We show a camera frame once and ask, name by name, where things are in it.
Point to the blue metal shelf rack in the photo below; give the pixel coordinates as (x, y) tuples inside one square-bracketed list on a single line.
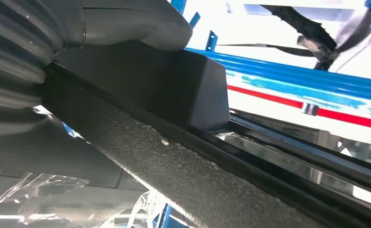
[(283, 74)]

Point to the black curved trim part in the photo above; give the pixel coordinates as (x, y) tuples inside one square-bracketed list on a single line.
[(308, 28)]

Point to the red barrier belt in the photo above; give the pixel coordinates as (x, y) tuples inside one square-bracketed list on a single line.
[(267, 96)]

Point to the white plastic crate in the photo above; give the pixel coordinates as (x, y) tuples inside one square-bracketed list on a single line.
[(251, 28)]

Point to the metal stanchion post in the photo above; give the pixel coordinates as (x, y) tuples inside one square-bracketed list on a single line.
[(310, 109)]

